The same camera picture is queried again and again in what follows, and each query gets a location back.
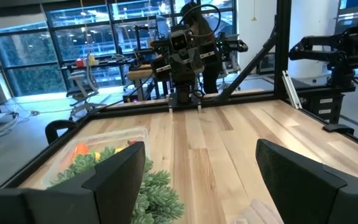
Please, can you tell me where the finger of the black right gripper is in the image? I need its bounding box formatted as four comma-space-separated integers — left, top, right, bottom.
185, 47, 205, 75
170, 54, 186, 84

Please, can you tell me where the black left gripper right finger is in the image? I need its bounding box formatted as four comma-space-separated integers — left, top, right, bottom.
255, 139, 348, 224

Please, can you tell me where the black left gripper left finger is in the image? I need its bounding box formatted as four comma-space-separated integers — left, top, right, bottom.
82, 141, 146, 224

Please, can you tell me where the yellow toy banana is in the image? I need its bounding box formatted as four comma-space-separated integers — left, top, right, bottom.
93, 146, 124, 160

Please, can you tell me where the orange toy carrot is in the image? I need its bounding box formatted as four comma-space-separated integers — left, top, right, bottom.
71, 142, 90, 162

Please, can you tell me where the clear plastic tupperware container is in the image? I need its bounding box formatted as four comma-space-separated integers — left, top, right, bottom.
40, 126, 150, 190

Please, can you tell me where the person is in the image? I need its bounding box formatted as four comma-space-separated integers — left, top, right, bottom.
178, 1, 225, 95

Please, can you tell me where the potted green succulent plant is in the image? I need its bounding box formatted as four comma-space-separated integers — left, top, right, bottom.
47, 146, 186, 224

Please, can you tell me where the folded beige cloth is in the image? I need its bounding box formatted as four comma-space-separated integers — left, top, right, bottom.
233, 198, 285, 224

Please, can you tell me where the black table clamp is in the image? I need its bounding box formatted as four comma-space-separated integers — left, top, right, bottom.
44, 119, 79, 146
321, 123, 356, 135

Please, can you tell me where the grey office chair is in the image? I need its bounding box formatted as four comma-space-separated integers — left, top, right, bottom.
65, 52, 108, 121

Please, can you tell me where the black drawer stand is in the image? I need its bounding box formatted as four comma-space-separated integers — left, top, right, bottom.
295, 85, 357, 125

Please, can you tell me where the white building column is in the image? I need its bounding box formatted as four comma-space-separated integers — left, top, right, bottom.
287, 0, 340, 78

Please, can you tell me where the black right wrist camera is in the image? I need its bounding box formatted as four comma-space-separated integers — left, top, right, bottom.
169, 28, 190, 52

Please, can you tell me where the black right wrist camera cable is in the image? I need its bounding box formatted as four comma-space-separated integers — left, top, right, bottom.
178, 3, 223, 39

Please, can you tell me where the black metal rig frame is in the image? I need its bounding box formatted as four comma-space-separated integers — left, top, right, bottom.
0, 0, 358, 189

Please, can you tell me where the silver metal bracket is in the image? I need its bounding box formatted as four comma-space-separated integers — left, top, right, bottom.
281, 70, 303, 110

